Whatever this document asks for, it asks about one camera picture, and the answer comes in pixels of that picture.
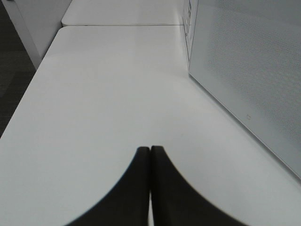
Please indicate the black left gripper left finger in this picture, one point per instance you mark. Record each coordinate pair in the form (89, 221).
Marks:
(127, 203)

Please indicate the white microwave oven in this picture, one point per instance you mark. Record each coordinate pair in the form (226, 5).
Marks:
(247, 70)

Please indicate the white microwave door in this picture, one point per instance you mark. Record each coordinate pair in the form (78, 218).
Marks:
(249, 75)

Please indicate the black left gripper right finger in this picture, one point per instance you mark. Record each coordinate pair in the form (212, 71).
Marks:
(175, 202)

